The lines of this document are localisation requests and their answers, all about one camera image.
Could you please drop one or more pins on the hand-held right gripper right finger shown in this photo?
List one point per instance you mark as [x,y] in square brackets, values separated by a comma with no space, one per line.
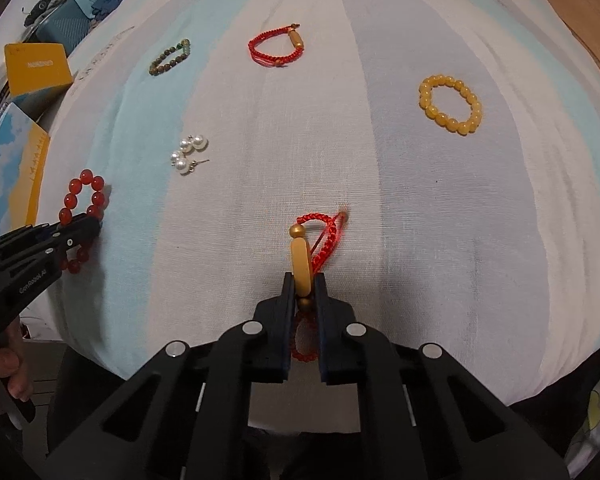
[332,340]

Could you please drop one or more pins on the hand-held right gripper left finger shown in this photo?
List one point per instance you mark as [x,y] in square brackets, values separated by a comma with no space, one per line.
[275,340]

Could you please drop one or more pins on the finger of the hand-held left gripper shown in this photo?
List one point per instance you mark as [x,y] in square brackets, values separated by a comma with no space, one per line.
[40,232]
[77,237]

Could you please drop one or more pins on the blue cloud print cardboard box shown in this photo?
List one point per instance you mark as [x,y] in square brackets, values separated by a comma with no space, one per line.
[5,160]

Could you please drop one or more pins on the person's left hand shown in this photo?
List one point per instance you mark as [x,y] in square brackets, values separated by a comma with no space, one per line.
[5,362]

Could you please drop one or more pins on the pearl earring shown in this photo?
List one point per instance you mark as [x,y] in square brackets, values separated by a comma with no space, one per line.
[199,143]
[181,166]

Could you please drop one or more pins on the striped bed blanket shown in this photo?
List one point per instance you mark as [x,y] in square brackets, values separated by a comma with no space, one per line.
[430,260]

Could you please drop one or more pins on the yellow cardboard box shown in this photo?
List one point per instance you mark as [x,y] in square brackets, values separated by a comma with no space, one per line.
[37,67]

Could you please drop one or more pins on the teal suitcase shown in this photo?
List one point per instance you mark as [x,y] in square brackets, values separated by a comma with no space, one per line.
[65,22]

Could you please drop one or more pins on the black bag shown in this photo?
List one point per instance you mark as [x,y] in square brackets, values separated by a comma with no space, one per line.
[42,7]

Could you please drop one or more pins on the pale printed cloth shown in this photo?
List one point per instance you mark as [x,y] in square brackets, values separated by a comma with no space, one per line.
[597,425]

